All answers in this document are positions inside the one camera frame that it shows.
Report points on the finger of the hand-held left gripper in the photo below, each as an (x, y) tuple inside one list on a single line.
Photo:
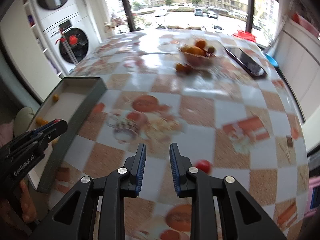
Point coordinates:
[(43, 128), (58, 130)]

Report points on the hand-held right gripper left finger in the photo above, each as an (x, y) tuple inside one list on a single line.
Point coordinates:
[(141, 170)]

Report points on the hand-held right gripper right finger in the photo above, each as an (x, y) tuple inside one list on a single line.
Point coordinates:
[(174, 170)]

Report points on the grey shallow cardboard box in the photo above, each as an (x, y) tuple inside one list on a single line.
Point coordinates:
[(72, 102)]

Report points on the clear glass bowl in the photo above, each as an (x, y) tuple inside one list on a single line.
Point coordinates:
[(200, 62)]

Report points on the pile of oranges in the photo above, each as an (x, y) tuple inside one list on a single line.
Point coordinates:
[(192, 50)]

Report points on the person's left hand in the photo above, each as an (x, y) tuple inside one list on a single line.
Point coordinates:
[(27, 205)]

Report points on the pale green cushion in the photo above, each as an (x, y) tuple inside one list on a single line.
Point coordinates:
[(23, 120)]

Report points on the pink cloth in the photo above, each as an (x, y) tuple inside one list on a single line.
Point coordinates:
[(5, 132)]

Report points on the white front-load washing machine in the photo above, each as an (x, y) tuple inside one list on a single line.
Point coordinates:
[(75, 45)]

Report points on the green round fruit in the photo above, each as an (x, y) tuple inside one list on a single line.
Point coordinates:
[(212, 48)]

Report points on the black tablet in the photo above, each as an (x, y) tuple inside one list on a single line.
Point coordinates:
[(247, 62)]

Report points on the pink plastic stool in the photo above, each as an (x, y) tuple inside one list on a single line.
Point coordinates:
[(315, 182)]

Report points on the blue plastic basin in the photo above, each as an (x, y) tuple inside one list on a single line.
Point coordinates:
[(272, 60)]

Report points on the red bucket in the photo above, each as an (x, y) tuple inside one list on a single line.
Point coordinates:
[(243, 35)]

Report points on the white parked car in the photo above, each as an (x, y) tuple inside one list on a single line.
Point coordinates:
[(161, 12)]

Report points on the blue parked van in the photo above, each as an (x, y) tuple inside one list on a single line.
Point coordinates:
[(198, 12)]

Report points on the white cabinet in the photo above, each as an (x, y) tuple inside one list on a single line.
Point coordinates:
[(300, 62)]

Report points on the pink plastic basin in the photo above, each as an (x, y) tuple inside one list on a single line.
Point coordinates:
[(296, 18)]

